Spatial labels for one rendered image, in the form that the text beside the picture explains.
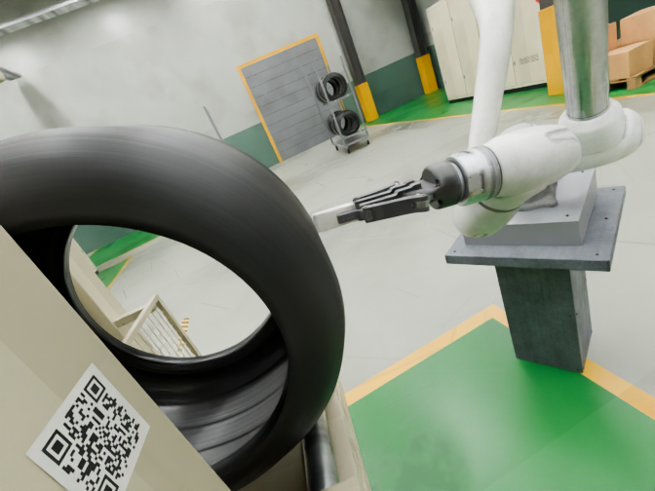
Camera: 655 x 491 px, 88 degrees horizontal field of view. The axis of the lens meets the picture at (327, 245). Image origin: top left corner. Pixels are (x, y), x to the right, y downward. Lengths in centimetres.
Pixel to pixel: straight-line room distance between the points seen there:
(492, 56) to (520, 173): 32
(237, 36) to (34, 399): 1193
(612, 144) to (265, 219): 113
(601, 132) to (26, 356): 130
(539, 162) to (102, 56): 1194
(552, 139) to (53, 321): 65
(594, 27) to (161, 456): 116
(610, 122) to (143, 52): 1155
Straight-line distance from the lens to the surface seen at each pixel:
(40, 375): 29
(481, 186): 58
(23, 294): 30
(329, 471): 57
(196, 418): 78
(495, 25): 87
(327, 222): 54
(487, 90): 84
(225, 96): 1175
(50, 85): 1247
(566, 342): 169
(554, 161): 64
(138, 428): 34
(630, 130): 134
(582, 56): 116
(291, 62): 1213
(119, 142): 41
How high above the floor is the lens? 136
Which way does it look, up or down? 22 degrees down
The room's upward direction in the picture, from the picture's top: 24 degrees counter-clockwise
